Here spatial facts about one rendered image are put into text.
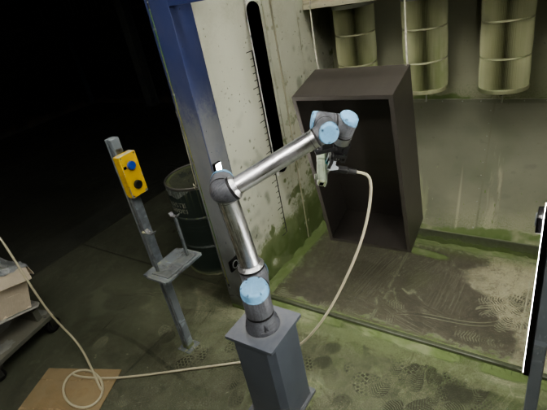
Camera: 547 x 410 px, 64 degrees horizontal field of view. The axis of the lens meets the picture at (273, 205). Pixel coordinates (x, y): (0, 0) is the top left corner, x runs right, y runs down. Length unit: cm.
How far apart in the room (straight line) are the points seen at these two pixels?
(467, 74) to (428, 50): 51
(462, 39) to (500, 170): 106
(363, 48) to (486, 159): 133
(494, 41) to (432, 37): 42
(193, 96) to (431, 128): 215
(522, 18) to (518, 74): 36
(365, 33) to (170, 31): 168
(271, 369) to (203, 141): 141
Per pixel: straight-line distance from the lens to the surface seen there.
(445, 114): 401
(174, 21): 268
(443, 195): 390
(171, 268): 281
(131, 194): 263
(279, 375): 248
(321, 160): 230
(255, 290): 225
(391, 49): 405
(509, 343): 317
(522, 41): 348
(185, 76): 271
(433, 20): 355
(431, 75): 362
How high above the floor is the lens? 230
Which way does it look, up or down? 28 degrees down
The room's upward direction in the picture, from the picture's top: 11 degrees counter-clockwise
